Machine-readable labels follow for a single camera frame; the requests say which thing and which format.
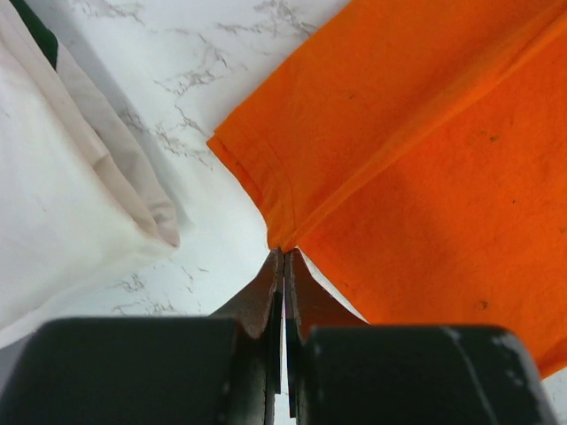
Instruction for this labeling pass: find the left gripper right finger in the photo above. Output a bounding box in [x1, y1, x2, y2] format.
[283, 250, 557, 424]

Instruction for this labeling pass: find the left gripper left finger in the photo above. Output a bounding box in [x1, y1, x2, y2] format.
[1, 250, 284, 424]

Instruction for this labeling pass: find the orange t shirt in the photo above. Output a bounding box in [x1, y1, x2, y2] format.
[208, 1, 566, 376]

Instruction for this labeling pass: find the folded white t shirt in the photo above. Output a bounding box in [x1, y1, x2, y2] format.
[1, 1, 180, 345]

